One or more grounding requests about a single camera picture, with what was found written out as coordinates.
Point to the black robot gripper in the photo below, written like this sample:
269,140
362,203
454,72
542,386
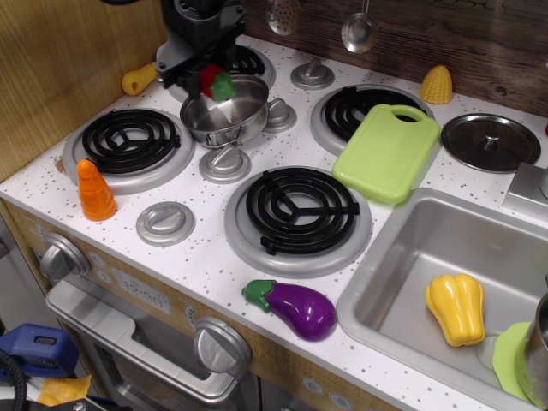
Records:
201,25

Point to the red toy chili pepper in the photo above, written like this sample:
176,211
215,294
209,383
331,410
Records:
216,83

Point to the small steel pot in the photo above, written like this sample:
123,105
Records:
230,122

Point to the silver stove knob behind pot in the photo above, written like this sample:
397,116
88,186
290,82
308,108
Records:
281,117

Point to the steel pot lid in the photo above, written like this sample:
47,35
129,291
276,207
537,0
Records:
490,143

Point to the yellow toy bell pepper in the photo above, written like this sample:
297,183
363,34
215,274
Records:
457,303

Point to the hanging perforated steel skimmer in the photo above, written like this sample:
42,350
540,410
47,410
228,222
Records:
283,16

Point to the silver stove knob centre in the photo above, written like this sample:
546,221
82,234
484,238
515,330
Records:
225,165

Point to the silver stove knob back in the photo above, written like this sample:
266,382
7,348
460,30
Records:
313,75

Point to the front left black burner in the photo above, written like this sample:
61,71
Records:
134,149

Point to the back right black burner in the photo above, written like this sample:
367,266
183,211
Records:
337,115

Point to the hanging steel ladle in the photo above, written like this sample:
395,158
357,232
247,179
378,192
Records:
359,32

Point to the silver stove knob front left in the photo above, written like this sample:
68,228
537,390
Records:
165,224

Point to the orange toy carrot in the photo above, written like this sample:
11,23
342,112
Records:
96,199

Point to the front right black burner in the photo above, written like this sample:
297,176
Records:
297,222

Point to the green plastic cutting board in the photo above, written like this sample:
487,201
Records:
386,153

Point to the yellow toy corn cob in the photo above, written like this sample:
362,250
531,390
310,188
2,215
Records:
437,87

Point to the silver oven dial left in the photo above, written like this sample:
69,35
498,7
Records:
62,258

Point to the silver oven dial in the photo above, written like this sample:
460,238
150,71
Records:
62,258
219,348

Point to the purple toy eggplant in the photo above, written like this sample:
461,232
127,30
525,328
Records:
308,313

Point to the silver sink basin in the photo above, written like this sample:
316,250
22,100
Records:
435,234

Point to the silver oven dial right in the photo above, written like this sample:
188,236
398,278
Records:
219,348

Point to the blue clamp tool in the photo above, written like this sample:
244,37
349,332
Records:
41,351

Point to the grey faucet base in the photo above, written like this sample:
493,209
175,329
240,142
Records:
527,192

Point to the yellow cloth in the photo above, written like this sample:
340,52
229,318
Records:
57,391

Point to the green plastic plate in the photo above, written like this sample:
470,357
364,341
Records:
503,359

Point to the steel cup in sink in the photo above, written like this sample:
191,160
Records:
531,358

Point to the yellow toy handle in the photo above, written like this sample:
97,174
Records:
136,81

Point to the silver oven door handle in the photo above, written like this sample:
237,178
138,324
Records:
149,365

